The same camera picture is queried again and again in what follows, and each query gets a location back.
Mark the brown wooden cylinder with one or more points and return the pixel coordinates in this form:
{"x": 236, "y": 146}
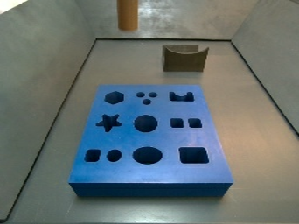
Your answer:
{"x": 126, "y": 14}

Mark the blue shape sorting board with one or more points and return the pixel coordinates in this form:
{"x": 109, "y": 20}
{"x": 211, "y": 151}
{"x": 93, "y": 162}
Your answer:
{"x": 149, "y": 145}

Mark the black curved holder bracket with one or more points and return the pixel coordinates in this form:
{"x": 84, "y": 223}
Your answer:
{"x": 183, "y": 58}

